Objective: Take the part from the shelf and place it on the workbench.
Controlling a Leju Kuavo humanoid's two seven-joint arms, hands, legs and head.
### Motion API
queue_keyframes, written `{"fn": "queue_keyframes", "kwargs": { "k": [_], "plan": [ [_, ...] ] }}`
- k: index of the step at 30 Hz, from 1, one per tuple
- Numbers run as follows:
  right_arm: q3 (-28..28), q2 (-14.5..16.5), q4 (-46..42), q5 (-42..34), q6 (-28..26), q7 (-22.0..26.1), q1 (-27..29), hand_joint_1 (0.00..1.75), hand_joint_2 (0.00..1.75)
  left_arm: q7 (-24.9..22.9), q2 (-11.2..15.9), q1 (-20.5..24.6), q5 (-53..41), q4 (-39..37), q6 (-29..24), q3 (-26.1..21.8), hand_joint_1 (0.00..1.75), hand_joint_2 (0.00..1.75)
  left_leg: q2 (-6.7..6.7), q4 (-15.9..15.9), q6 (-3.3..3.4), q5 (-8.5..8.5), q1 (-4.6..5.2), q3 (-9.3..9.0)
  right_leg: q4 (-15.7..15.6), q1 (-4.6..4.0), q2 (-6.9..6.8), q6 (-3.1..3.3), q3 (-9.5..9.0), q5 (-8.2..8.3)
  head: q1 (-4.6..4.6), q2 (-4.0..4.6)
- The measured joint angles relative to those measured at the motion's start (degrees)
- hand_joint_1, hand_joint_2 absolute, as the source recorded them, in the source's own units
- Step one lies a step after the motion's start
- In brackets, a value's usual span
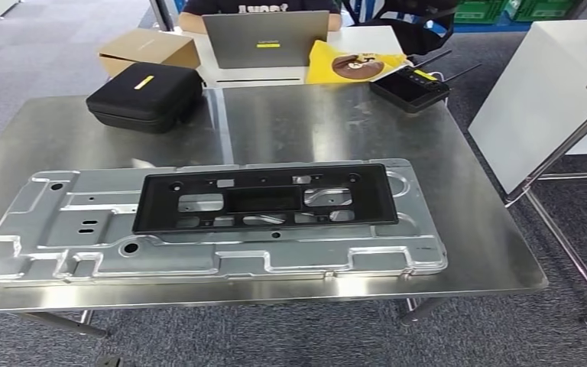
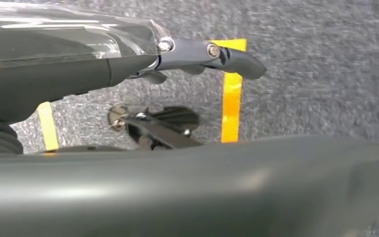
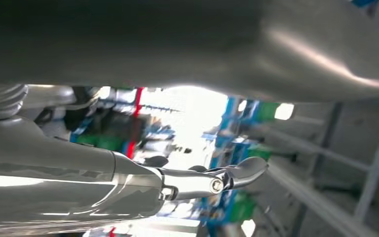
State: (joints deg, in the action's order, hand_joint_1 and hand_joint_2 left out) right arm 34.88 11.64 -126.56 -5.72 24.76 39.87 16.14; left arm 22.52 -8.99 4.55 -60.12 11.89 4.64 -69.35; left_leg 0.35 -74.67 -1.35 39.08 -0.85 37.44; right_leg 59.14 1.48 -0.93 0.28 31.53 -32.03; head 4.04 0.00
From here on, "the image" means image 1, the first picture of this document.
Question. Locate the white desk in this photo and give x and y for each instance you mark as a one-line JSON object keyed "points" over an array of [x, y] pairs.
{"points": [[364, 38]]}

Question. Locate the black case with yellow label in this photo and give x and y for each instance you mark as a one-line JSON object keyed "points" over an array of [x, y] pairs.
{"points": [[141, 101]]}

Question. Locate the yellow paper bag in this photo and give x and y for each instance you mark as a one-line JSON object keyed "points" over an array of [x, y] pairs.
{"points": [[321, 68]]}

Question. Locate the brown cardboard box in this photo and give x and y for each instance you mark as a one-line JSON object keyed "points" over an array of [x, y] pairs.
{"points": [[141, 48]]}

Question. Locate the black tray device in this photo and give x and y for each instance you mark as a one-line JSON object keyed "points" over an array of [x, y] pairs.
{"points": [[405, 92]]}

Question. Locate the pressed silver metal panel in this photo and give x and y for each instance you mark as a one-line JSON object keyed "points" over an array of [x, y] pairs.
{"points": [[45, 238]]}

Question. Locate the black perforated plastic panel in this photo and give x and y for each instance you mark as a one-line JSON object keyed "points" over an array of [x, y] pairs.
{"points": [[157, 213]]}

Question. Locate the green crate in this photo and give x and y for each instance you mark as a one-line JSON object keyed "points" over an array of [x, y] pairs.
{"points": [[478, 11], [541, 9]]}

